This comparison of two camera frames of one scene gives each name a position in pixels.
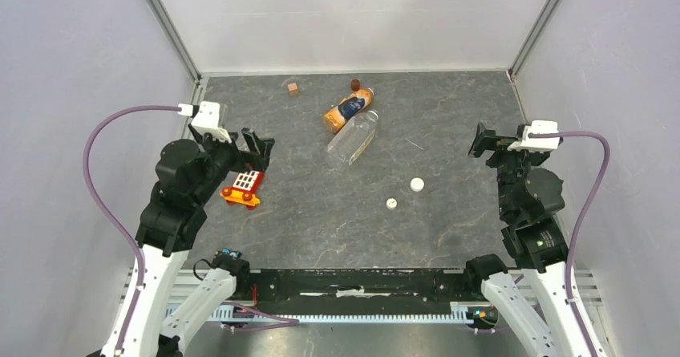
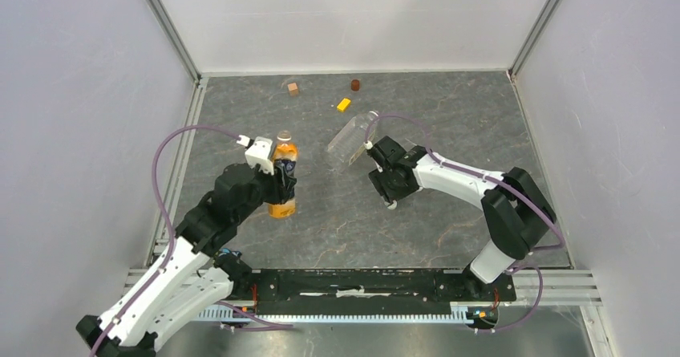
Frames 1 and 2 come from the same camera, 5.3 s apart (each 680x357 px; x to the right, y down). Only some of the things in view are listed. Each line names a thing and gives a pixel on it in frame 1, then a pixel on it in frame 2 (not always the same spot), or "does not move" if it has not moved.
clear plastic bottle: x=352 y=139 does not move
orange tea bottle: x=358 y=101 -> x=285 y=149
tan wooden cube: x=293 y=89 does not move
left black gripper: x=257 y=157 -> x=281 y=183
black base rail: x=297 y=291 does not move
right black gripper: x=487 y=139 -> x=378 y=178
